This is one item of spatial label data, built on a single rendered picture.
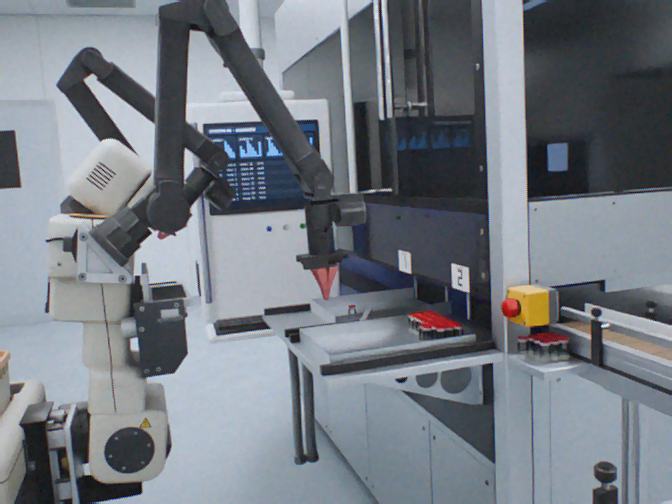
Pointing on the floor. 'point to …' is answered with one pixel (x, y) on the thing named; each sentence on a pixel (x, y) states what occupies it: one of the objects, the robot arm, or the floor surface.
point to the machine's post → (507, 240)
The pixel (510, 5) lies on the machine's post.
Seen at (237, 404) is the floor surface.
